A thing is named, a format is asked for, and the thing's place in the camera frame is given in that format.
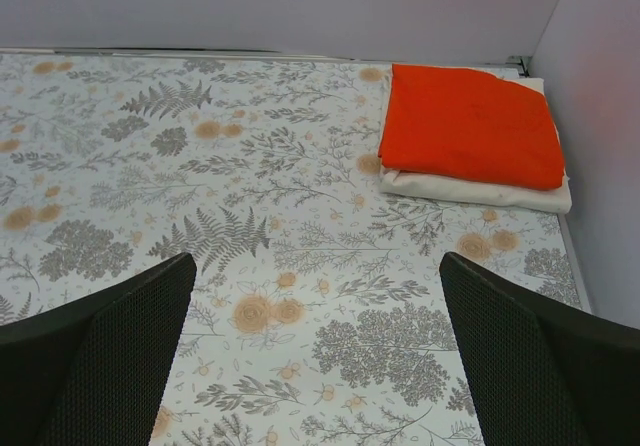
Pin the floral patterned table mat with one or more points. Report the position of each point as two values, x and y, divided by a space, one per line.
317 316

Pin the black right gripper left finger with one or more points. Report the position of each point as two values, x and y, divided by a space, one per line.
94 371

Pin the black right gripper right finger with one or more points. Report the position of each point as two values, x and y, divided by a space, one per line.
540 372

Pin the folded cream t-shirt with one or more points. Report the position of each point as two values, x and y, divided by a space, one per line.
434 187

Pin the folded orange t-shirt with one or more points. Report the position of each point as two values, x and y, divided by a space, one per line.
470 125

